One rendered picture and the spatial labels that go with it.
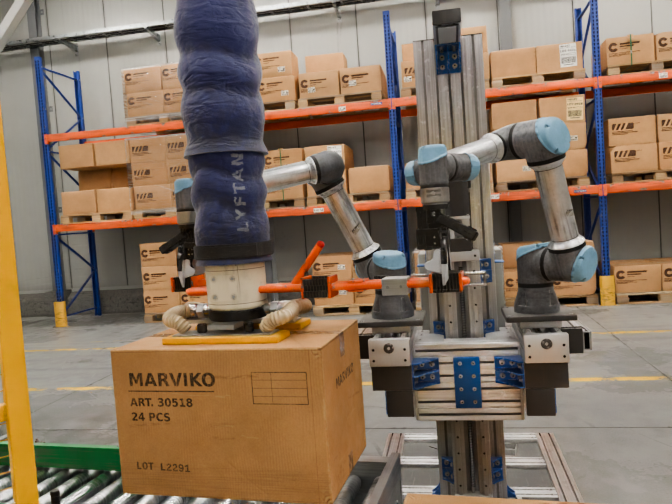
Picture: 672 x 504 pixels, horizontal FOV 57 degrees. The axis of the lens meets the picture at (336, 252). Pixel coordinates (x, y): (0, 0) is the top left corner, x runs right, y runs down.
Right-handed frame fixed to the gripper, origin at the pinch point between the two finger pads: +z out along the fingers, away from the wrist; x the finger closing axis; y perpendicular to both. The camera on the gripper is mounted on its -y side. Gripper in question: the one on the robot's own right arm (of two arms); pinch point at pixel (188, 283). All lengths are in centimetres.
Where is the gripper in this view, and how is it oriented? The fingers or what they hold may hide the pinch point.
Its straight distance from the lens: 218.1
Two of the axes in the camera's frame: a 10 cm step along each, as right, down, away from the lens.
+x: 2.6, -0.7, 9.6
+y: 9.6, -0.5, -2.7
